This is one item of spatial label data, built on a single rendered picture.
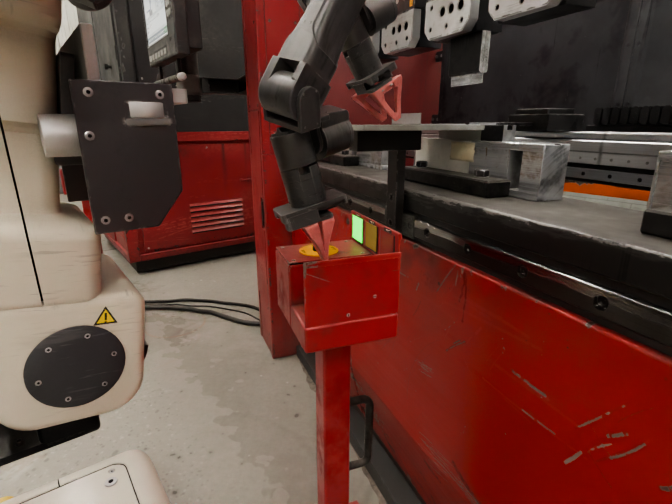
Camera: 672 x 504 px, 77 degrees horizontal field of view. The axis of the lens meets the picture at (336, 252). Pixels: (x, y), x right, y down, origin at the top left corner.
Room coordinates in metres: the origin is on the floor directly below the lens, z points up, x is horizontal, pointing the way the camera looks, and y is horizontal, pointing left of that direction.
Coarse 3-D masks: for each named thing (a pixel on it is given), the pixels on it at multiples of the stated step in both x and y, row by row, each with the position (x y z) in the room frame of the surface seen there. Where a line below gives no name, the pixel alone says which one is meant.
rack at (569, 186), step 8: (568, 184) 2.36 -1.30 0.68; (576, 184) 2.33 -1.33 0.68; (584, 184) 2.29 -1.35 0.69; (592, 184) 2.26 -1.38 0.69; (600, 184) 2.23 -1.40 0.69; (576, 192) 2.32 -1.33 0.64; (584, 192) 2.29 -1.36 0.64; (592, 192) 2.26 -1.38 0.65; (600, 192) 2.22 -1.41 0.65; (608, 192) 2.19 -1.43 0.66; (616, 192) 2.17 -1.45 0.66; (624, 192) 2.14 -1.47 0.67; (632, 192) 2.11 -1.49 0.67; (640, 192) 2.08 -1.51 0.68; (648, 192) 2.06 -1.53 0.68
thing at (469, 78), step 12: (468, 36) 0.94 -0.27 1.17; (480, 36) 0.90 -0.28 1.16; (456, 48) 0.97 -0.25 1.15; (468, 48) 0.94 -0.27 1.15; (480, 48) 0.90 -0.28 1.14; (456, 60) 0.97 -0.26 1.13; (468, 60) 0.93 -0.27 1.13; (480, 60) 0.90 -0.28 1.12; (456, 72) 0.97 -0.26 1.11; (468, 72) 0.93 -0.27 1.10; (480, 72) 0.91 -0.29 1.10; (456, 84) 0.98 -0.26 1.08; (468, 84) 0.94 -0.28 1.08
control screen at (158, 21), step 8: (144, 0) 1.98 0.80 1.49; (152, 0) 1.87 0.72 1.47; (160, 0) 1.76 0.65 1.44; (144, 8) 1.99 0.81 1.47; (152, 8) 1.88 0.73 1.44; (160, 8) 1.78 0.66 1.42; (152, 16) 1.89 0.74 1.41; (160, 16) 1.79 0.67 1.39; (152, 24) 1.90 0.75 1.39; (160, 24) 1.80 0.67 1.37; (152, 32) 1.92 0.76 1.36; (160, 32) 1.81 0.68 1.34; (152, 40) 1.93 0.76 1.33
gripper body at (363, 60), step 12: (360, 48) 0.83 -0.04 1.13; (372, 48) 0.84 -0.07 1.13; (348, 60) 0.85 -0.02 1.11; (360, 60) 0.83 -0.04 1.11; (372, 60) 0.84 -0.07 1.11; (360, 72) 0.84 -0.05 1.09; (372, 72) 0.84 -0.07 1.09; (384, 72) 0.85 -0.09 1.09; (348, 84) 0.89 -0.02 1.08; (372, 84) 0.81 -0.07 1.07
